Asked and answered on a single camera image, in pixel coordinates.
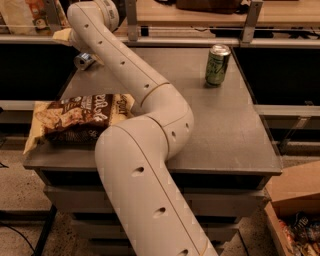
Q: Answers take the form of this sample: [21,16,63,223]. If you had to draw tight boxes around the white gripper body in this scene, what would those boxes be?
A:
[69,31,88,52]

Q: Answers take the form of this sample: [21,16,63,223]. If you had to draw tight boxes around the silver blue redbull can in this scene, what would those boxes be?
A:
[74,53,95,71]

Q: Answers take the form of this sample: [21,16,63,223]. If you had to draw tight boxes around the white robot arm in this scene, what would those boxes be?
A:
[53,0,218,256]

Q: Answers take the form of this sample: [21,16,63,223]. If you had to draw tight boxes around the green soda can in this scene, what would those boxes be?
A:
[205,44,231,86]

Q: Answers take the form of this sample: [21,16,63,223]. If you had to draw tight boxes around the metal railing with posts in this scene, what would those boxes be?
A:
[0,0,320,49]

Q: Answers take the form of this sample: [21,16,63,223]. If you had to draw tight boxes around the cream orange bag behind railing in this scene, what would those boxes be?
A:
[0,0,69,36]

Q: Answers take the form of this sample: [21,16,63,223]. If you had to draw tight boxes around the brown cream chip bag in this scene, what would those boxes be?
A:
[24,94,135,153]

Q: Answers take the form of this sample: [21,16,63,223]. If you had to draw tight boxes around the dark brown bag on counter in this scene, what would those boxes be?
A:
[176,0,242,14]

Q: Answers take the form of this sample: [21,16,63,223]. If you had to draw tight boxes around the grey drawer cabinet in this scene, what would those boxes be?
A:
[24,48,281,256]

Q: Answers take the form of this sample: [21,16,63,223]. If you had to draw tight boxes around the cardboard box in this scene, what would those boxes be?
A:
[264,161,320,256]

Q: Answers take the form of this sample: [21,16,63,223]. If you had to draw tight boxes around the snack packets in box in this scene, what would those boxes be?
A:
[279,212,320,256]

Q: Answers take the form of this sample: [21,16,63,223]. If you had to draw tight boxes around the black floor cable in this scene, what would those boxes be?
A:
[0,219,37,256]

